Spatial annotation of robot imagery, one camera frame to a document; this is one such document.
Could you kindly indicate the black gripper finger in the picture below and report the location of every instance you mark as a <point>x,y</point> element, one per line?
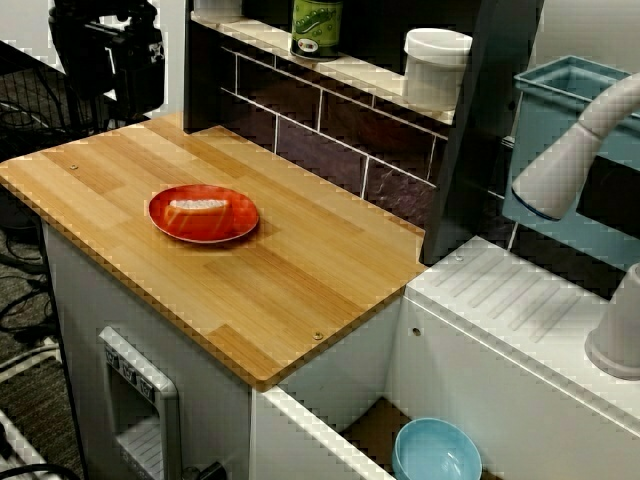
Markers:
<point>87,65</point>
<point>140,80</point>

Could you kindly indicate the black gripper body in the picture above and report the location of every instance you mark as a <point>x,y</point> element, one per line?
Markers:
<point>100,12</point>

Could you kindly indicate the salmon sushi toy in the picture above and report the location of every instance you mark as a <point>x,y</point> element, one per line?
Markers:
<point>200,217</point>

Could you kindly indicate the dark shelf end panel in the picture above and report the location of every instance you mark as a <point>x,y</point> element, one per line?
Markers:
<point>189,75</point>

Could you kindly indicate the red round plate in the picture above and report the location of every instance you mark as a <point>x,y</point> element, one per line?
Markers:
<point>240,220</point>

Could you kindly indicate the dark tile backsplash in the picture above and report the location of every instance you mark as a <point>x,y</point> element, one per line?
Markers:
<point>310,140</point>

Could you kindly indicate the green bottle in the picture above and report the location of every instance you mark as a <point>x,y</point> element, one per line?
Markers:
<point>317,30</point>

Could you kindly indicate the beige shelf ledge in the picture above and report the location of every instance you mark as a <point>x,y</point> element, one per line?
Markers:
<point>360,75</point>

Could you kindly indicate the wooden countertop board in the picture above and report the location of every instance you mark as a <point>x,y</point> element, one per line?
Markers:
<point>275,280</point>

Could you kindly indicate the white lidded plastic container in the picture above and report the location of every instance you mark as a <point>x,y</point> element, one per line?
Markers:
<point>435,70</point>

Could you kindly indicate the grey dispenser panel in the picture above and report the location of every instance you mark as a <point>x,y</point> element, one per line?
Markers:
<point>167,400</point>

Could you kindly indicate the teal plastic bin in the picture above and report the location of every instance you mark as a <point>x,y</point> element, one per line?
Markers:
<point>545,130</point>

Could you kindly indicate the white toy kitchen cabinet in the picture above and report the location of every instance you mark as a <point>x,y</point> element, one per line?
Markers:
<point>450,375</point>

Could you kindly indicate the grey toy faucet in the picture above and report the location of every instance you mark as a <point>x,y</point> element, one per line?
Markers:
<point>565,165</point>

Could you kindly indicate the light blue bowl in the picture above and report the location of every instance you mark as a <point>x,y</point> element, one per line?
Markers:
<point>435,450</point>

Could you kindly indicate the dark upright cabinet post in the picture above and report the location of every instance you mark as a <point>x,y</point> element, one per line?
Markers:
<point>480,125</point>

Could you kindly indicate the aluminium frame rail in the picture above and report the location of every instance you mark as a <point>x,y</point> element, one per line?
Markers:
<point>15,445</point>

